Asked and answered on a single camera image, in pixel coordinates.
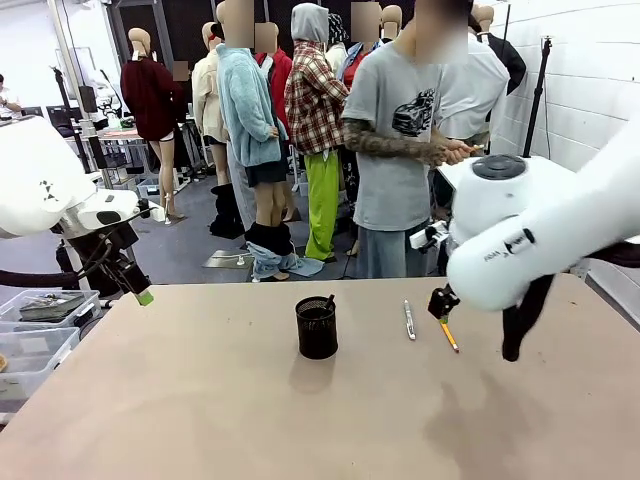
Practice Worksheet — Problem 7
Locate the black arm cable sleeve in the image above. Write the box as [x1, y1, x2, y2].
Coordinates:
[501, 238, 640, 363]
[0, 234, 119, 292]

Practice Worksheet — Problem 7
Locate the black computer monitor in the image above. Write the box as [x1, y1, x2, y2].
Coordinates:
[46, 104, 82, 128]

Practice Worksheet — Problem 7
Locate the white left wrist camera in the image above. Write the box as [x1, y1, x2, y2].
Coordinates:
[78, 191, 143, 230]

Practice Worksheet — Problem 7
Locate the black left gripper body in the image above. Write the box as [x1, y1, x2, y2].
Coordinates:
[74, 225, 151, 297]

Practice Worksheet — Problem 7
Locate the person in white shirt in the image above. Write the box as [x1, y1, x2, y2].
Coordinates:
[0, 73, 25, 120]

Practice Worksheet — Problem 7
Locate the light blue fleece mannequin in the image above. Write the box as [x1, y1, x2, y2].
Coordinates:
[215, 0, 294, 282]

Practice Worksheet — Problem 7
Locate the grey mannequin base plate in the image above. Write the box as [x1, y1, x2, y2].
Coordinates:
[201, 249, 254, 272]

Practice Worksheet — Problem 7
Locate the black mesh pen holder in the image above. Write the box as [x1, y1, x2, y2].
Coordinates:
[294, 295, 339, 360]

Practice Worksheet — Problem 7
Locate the plaid shirt hooded mannequin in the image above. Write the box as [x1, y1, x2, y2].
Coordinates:
[283, 3, 351, 263]

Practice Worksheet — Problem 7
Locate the silver pen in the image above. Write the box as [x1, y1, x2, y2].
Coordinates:
[403, 299, 418, 342]

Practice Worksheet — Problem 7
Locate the black tripod stand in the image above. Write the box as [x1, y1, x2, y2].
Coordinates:
[521, 34, 555, 159]

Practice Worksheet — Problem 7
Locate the cream jacket mannequin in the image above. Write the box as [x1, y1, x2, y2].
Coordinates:
[191, 21, 232, 187]

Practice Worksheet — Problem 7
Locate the clear plastic lidded bin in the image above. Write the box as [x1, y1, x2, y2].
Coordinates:
[0, 325, 82, 414]

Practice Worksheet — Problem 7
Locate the dark red sweater mannequin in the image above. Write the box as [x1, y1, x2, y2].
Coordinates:
[120, 27, 187, 222]

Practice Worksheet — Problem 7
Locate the blue shirt mannequin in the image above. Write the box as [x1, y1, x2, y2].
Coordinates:
[336, 1, 384, 91]

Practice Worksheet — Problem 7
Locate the tattooed right forearm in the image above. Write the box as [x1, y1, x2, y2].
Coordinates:
[341, 118, 444, 167]

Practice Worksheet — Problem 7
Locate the white background table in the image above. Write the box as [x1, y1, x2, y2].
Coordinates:
[435, 158, 481, 197]

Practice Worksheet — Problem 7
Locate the blue plastic crate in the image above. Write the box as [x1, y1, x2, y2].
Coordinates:
[135, 176, 177, 202]

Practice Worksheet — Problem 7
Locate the person's right hand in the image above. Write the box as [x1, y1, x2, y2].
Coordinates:
[430, 141, 464, 167]

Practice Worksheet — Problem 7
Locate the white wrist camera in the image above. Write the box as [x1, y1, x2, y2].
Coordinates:
[78, 191, 143, 230]
[409, 221, 452, 252]

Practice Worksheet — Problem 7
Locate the black left arm cable sleeve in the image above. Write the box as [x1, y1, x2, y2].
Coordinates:
[0, 234, 119, 292]

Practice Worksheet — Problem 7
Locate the yellow pencil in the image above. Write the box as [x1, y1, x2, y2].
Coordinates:
[438, 318, 461, 355]

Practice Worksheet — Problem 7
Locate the black right arm cable sleeve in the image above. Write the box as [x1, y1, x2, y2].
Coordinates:
[501, 238, 640, 363]

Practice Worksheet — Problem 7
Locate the black patterned hood mannequin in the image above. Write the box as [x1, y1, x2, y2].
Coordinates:
[325, 13, 351, 81]

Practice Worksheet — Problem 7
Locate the red jacket mannequin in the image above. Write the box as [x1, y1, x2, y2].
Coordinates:
[254, 21, 295, 151]

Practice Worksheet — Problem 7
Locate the bare tan mannequin head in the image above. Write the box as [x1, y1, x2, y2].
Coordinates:
[380, 4, 404, 45]

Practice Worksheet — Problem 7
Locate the person in grey T-shirt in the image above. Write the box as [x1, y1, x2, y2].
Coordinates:
[341, 0, 471, 280]

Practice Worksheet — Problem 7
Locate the clear plastic bin with clutter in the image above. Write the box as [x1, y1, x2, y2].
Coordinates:
[0, 289, 102, 329]

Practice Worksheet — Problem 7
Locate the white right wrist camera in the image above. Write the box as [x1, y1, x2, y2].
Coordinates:
[409, 221, 452, 252]

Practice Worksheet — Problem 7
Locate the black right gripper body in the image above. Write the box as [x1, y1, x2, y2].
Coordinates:
[435, 281, 462, 307]

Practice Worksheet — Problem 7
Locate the white shirt mannequin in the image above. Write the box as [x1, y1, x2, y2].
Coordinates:
[434, 2, 528, 149]

